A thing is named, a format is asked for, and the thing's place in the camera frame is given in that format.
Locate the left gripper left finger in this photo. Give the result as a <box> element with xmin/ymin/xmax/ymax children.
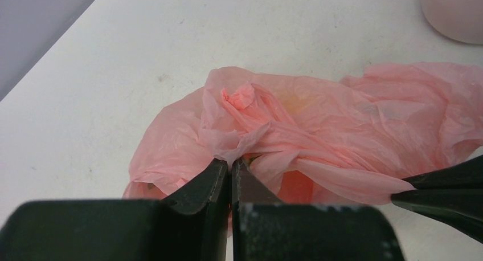
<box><xmin>1</xmin><ymin>160</ymin><xmax>229</xmax><ymax>260</ymax></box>

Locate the pink plastic bag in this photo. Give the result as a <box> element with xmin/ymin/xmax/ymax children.
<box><xmin>124</xmin><ymin>63</ymin><xmax>482</xmax><ymax>205</ymax></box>

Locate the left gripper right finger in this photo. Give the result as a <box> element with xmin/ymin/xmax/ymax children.
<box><xmin>231</xmin><ymin>158</ymin><xmax>404</xmax><ymax>260</ymax></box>

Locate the white plastic basket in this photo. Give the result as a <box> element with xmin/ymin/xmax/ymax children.
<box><xmin>420</xmin><ymin>0</ymin><xmax>482</xmax><ymax>44</ymax></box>

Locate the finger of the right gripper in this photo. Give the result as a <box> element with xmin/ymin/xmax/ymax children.
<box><xmin>403</xmin><ymin>155</ymin><xmax>482</xmax><ymax>189</ymax></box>
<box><xmin>391</xmin><ymin>189</ymin><xmax>482</xmax><ymax>243</ymax></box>

